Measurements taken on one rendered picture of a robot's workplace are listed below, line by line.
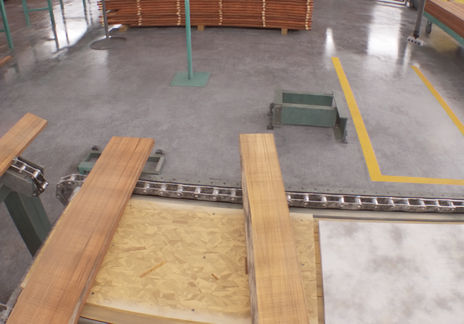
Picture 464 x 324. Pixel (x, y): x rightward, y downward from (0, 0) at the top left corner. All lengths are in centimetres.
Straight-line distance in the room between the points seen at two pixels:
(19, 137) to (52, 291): 86
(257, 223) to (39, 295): 71
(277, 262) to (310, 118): 230
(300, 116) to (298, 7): 314
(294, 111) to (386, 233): 209
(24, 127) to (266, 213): 119
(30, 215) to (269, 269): 121
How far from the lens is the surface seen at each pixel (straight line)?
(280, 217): 122
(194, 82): 421
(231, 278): 111
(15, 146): 173
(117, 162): 151
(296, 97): 347
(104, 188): 139
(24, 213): 185
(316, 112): 324
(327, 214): 134
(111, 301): 111
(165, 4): 627
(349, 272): 116
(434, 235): 138
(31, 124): 185
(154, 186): 142
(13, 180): 168
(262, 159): 146
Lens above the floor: 174
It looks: 35 degrees down
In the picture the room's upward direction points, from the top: straight up
